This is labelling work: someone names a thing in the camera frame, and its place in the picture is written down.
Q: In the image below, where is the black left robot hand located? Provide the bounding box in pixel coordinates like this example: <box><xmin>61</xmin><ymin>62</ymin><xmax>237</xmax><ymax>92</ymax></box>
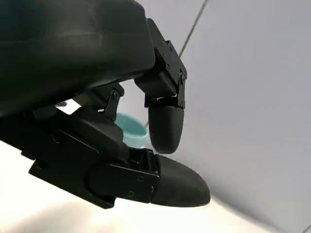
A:
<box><xmin>0</xmin><ymin>0</ymin><xmax>211</xmax><ymax>210</ymax></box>

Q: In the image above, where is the pale green mug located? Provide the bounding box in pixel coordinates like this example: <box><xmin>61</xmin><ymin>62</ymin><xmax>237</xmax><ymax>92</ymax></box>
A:
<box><xmin>115</xmin><ymin>112</ymin><xmax>149</xmax><ymax>149</ymax></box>

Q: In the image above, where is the grey desk partition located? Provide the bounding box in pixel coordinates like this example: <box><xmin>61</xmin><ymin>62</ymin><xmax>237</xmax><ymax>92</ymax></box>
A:
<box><xmin>116</xmin><ymin>0</ymin><xmax>311</xmax><ymax>233</ymax></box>

